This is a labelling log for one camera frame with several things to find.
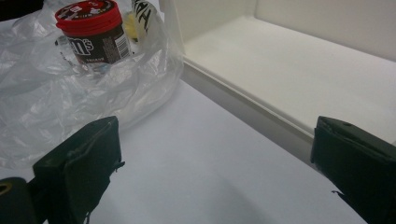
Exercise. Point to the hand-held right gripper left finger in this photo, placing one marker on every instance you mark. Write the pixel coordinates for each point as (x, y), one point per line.
(77, 161)

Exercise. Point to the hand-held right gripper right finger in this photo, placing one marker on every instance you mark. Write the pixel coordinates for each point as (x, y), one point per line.
(358, 161)

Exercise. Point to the clear plastic bag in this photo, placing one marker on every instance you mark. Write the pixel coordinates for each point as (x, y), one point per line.
(46, 102)

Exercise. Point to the white plastic box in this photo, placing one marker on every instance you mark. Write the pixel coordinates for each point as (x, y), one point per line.
(280, 71)

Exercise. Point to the red can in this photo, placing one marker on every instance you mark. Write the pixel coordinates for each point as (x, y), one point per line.
(93, 37)

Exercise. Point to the yellow snack packet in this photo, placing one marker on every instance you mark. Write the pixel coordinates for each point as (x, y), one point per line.
(130, 28)

